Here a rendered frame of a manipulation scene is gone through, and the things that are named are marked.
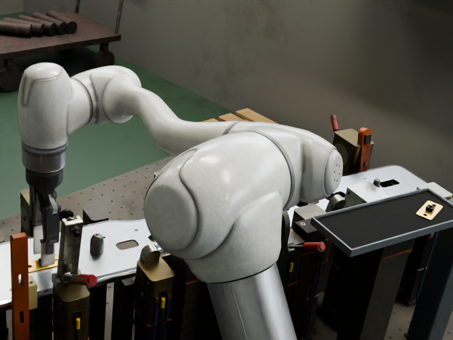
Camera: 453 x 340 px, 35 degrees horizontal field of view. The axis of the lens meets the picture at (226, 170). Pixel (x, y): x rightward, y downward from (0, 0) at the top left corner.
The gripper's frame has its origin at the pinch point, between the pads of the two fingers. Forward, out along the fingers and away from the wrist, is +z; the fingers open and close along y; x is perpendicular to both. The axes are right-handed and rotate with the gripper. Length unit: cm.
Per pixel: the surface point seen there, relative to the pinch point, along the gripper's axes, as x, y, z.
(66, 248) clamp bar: 1.4, -16.5, -10.6
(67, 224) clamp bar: 1.5, -17.3, -16.6
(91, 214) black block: -18.0, 16.7, 5.7
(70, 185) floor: -81, 188, 105
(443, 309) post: -95, -37, 20
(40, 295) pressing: 4.3, -10.3, 4.5
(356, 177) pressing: -97, 6, 4
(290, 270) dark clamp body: -50, -25, 3
